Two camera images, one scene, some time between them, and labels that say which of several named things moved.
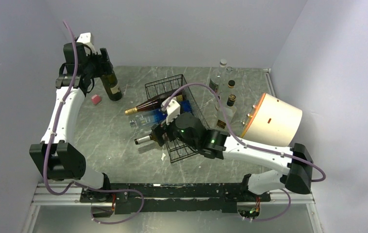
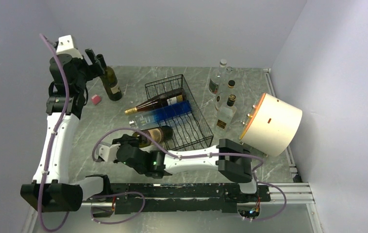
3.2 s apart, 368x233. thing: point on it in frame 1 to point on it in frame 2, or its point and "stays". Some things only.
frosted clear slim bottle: (215, 79) stays
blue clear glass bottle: (158, 116) stays
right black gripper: (158, 130) to (126, 140)
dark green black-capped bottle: (111, 87) stays
